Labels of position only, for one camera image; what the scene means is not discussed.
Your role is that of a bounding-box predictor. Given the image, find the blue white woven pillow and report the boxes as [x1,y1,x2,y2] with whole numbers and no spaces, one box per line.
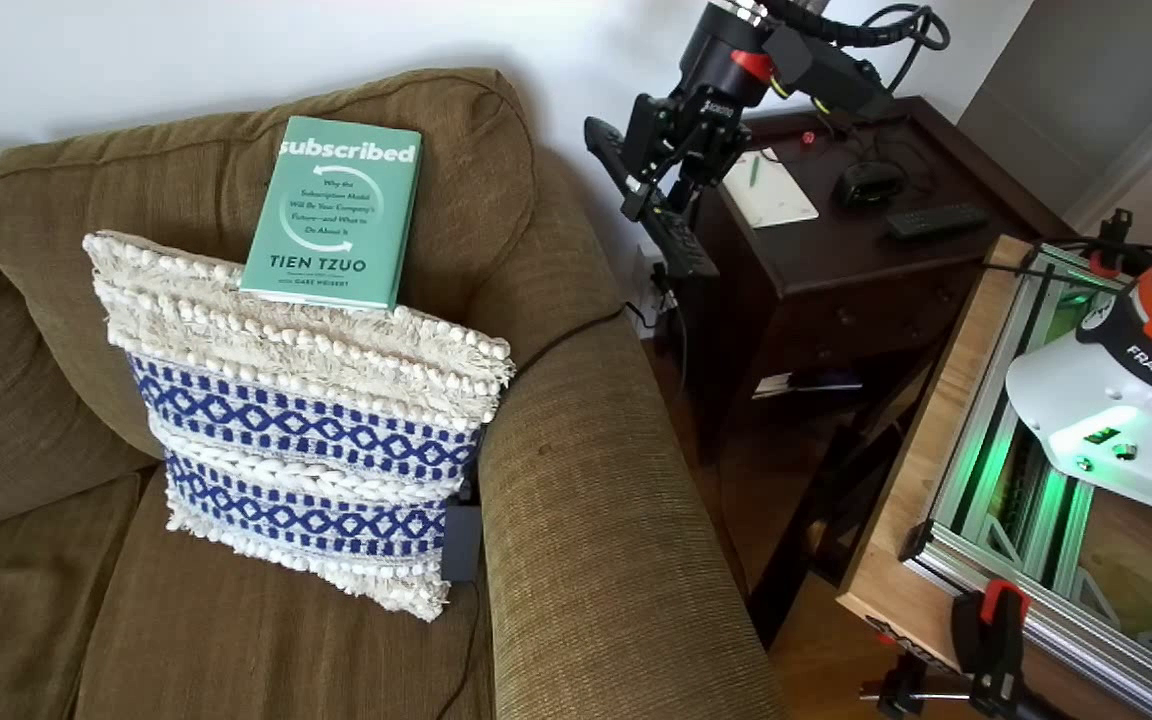
[84,230,512,619]

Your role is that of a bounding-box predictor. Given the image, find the dark slim remote control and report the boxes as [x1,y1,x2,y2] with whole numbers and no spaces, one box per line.
[884,205,989,240]

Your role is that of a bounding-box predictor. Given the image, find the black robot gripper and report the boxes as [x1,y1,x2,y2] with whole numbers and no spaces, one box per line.
[584,85,749,279]

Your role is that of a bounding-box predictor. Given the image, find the black orange clamp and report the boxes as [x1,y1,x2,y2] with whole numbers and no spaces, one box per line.
[863,578,1026,720]

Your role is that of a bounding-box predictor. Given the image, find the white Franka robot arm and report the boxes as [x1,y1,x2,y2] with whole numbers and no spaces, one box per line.
[584,85,1152,506]

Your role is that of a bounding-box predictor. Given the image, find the dark wooden side table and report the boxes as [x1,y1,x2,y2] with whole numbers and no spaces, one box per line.
[671,93,1074,648]

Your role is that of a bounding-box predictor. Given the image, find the white paper notebook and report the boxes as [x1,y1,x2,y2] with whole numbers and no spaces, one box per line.
[725,150,814,228]

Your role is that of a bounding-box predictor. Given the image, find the olive green fabric sofa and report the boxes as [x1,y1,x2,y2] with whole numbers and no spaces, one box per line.
[0,68,778,720]

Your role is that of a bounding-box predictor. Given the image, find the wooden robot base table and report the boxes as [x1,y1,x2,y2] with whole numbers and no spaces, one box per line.
[839,244,1152,716]

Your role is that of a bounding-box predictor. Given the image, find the black half-round clock device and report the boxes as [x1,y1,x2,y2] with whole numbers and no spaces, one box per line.
[834,158,905,209]

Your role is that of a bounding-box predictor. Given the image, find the green Subscribed book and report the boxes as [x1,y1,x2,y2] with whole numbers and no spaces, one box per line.
[238,114,421,309]

